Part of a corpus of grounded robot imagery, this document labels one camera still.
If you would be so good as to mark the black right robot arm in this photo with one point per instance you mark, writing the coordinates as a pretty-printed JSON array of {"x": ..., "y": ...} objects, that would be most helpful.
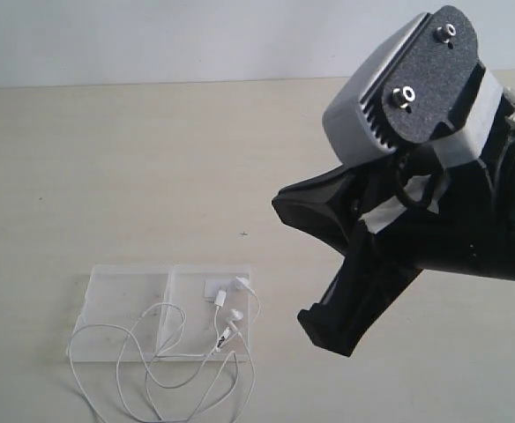
[{"x": 398, "y": 216}]

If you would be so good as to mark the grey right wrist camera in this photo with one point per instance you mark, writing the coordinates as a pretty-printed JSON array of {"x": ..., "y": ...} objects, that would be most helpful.
[{"x": 425, "y": 83}]

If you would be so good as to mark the white paper label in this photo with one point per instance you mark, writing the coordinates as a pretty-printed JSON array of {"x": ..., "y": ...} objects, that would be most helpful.
[{"x": 212, "y": 286}]

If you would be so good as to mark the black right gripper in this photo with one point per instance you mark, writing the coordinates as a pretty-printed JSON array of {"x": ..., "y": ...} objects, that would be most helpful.
[{"x": 456, "y": 219}]

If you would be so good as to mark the clear plastic storage case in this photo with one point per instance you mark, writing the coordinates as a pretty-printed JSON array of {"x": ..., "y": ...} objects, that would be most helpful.
[{"x": 138, "y": 312}]

